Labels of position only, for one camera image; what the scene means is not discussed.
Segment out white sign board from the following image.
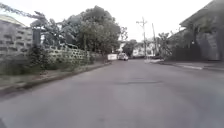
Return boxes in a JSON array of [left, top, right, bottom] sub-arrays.
[[107, 53, 118, 61]]

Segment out white car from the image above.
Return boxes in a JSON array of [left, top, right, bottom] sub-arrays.
[[117, 52, 130, 62]]

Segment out white building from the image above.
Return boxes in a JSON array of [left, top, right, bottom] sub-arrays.
[[132, 41, 157, 58]]

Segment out grey asphalt road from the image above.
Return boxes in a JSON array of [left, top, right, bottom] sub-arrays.
[[0, 58, 224, 128]]

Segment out large green trees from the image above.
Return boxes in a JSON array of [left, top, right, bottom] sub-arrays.
[[30, 5, 129, 56]]

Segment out utility pole with crossarms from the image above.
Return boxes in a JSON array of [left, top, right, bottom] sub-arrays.
[[135, 17, 149, 60]]

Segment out plain utility pole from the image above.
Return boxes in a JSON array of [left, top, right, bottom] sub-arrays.
[[151, 22, 158, 58]]

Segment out green bushes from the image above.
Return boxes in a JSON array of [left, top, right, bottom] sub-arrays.
[[155, 31, 174, 60]]

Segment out grey concrete kerb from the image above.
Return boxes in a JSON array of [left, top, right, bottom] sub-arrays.
[[0, 61, 113, 97]]

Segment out grassy verge strip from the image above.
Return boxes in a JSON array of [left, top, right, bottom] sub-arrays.
[[0, 60, 109, 88]]

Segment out pale concrete sidewalk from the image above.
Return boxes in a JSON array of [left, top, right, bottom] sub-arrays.
[[144, 58, 224, 72]]

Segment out grey building with roof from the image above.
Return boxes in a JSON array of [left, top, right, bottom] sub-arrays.
[[168, 0, 224, 62]]

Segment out grey block wall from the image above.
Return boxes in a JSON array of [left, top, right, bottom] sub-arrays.
[[0, 14, 101, 73]]

